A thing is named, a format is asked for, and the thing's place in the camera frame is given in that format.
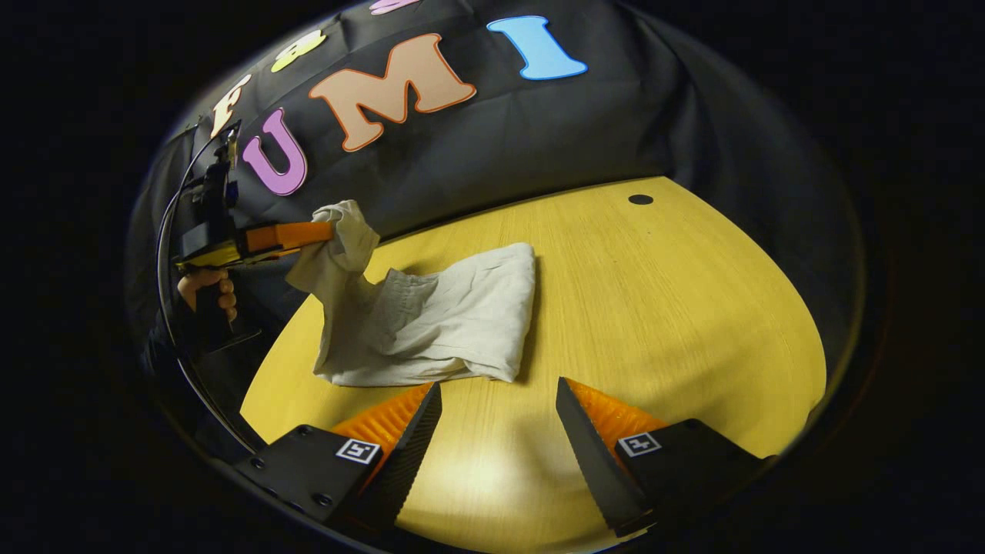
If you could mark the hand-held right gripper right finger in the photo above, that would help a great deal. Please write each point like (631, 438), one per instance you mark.
(596, 462)

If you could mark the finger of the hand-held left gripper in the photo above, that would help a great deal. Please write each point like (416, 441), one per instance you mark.
(288, 235)

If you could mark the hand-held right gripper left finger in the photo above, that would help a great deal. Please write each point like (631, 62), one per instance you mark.
(408, 454)

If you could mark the white jeans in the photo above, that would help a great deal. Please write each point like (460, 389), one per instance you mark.
(454, 323)

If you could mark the black backdrop cloth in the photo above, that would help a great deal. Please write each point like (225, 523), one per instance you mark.
(500, 138)

